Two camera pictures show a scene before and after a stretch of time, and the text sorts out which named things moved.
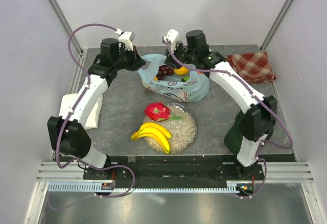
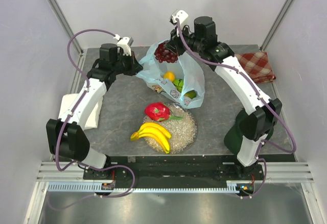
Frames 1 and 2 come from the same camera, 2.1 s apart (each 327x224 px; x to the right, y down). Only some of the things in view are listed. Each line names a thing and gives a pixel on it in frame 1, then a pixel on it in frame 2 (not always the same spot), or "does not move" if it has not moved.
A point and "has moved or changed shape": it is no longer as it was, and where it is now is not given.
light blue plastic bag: [191, 87] has moved or changed shape
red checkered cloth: [253, 68] does not move
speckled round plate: [183, 131] does not move
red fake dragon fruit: [158, 111] does not move
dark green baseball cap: [234, 137] does not move
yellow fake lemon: [182, 71] to [169, 75]
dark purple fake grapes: [164, 70] to [164, 54]
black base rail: [168, 171] does not move
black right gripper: [170, 59] to [174, 43]
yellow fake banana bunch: [156, 131] does not move
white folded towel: [92, 121] does not move
